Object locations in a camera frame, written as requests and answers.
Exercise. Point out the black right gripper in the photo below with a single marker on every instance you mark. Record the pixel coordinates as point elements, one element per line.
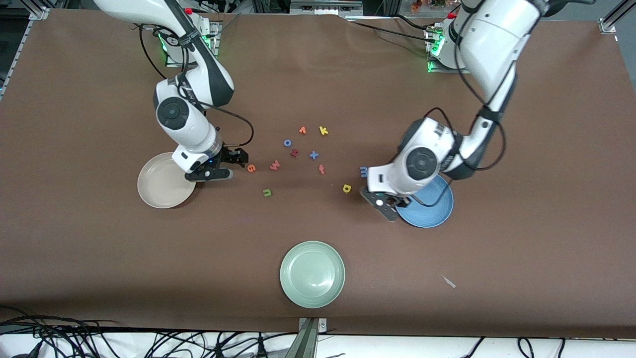
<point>230,155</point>

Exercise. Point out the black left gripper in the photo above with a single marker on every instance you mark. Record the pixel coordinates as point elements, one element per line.
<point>402,204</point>

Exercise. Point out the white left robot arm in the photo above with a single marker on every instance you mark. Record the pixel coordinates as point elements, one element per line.
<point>497,40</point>

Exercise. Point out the aluminium camera post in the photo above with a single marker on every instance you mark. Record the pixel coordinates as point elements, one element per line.
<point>308,343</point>

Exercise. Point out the beige brown plate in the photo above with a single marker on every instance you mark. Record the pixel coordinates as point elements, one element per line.
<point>159,184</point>

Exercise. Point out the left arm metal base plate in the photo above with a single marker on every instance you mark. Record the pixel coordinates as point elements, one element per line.
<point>437,69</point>

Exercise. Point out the blue foam letter m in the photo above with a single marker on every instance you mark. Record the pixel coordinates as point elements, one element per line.
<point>363,171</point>

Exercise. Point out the pale green plate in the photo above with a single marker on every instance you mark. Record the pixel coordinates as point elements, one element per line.
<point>312,274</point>

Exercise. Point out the aluminium frame crossbar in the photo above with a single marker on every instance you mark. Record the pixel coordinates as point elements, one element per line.
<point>325,7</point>

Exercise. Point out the pink foam letter w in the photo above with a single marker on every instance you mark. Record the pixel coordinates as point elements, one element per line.
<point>275,165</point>

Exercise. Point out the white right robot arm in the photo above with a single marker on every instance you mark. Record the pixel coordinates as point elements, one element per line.
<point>194,132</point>

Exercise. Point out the aluminium frame rail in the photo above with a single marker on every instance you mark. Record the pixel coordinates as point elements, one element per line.
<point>618,12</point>
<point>15,57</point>

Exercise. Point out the blue plate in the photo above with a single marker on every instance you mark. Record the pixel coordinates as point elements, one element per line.
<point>437,214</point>

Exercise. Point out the yellow letter d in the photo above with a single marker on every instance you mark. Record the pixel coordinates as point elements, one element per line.
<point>347,188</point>

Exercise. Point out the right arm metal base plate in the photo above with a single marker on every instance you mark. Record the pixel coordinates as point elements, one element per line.
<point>171,63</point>

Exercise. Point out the brown table mat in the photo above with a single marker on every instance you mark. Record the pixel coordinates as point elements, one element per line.
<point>99,248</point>

